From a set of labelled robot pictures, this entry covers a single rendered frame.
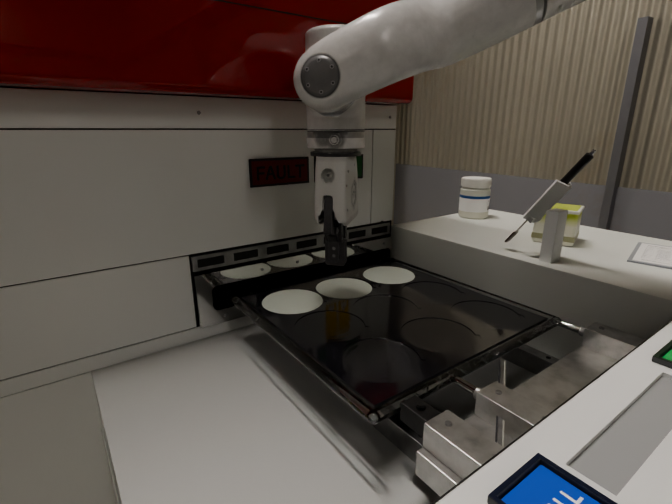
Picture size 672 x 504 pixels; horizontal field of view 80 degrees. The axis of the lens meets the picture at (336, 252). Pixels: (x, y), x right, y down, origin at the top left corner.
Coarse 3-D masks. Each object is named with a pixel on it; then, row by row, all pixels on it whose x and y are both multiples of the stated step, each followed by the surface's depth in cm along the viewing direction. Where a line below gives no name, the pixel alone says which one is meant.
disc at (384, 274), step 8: (368, 272) 80; (376, 272) 80; (384, 272) 80; (392, 272) 80; (400, 272) 80; (408, 272) 80; (376, 280) 76; (384, 280) 76; (392, 280) 76; (400, 280) 76; (408, 280) 76
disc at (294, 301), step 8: (272, 296) 68; (280, 296) 68; (288, 296) 68; (296, 296) 68; (304, 296) 68; (312, 296) 68; (320, 296) 68; (264, 304) 65; (272, 304) 65; (280, 304) 65; (288, 304) 65; (296, 304) 65; (304, 304) 65; (312, 304) 65; (320, 304) 65; (280, 312) 62; (288, 312) 62; (296, 312) 62; (304, 312) 62
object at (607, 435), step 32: (640, 352) 40; (608, 384) 35; (640, 384) 35; (576, 416) 31; (608, 416) 31; (640, 416) 32; (512, 448) 28; (544, 448) 28; (576, 448) 28; (608, 448) 28; (640, 448) 28; (480, 480) 25; (608, 480) 26; (640, 480) 25
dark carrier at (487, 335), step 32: (288, 288) 72; (384, 288) 72; (416, 288) 72; (448, 288) 72; (288, 320) 60; (320, 320) 60; (352, 320) 60; (384, 320) 60; (416, 320) 60; (448, 320) 60; (480, 320) 60; (512, 320) 60; (544, 320) 60; (320, 352) 51; (352, 352) 51; (384, 352) 51; (416, 352) 51; (448, 352) 51; (480, 352) 51; (352, 384) 45; (384, 384) 45; (416, 384) 45
